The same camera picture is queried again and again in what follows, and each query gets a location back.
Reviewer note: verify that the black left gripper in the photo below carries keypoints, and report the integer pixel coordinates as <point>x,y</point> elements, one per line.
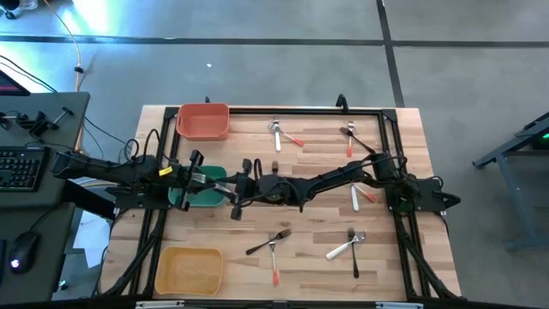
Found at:
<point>182,182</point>

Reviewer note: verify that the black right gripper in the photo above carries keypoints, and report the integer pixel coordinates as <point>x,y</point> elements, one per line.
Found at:
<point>254,189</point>

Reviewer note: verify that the black spoon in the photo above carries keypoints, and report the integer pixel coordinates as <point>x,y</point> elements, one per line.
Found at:
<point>358,141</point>

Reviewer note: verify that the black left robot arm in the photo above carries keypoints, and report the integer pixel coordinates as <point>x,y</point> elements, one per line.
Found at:
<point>107,169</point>

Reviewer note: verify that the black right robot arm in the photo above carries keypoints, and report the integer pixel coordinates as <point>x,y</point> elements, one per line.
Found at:
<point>334,178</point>

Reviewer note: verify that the green plastic bin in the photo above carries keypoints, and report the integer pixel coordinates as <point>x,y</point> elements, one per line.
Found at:
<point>210,199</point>

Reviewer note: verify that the yellow sticky note tag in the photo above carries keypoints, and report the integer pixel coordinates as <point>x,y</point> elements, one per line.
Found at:
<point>165,171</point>

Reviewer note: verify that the orange plastic bin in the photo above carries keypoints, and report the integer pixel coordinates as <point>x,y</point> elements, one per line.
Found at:
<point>201,122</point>

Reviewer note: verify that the black table clamp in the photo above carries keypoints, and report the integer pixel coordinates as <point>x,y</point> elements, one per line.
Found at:
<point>207,100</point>
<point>342,104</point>

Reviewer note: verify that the yellow plastic bin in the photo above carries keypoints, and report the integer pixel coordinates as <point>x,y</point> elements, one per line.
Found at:
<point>188,270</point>

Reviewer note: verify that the white paper sheet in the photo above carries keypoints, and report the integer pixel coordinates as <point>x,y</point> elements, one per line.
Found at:
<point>92,240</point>

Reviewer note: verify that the grey desk top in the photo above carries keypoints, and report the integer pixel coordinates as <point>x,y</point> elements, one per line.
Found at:
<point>47,279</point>
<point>51,103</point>

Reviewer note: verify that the black computer keyboard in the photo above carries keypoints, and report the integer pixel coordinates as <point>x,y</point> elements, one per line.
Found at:
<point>21,169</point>

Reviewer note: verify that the black computer mouse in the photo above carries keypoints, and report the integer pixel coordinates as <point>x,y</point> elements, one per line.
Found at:
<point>23,251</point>

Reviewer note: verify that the black computer monitor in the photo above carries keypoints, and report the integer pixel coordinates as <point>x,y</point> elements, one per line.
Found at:
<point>10,88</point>

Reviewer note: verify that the blue grey metal stand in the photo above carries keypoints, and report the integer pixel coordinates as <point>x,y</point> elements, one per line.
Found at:
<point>513,197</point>

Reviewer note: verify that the black aluminium table frame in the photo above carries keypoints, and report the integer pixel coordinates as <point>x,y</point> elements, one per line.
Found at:
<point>300,111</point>

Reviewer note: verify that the silver metal bracket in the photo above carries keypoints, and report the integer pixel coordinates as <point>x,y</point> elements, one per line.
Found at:
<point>399,305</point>
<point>158,304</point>

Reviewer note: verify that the black desk clamp mount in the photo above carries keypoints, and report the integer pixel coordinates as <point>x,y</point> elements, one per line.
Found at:
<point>36,124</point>

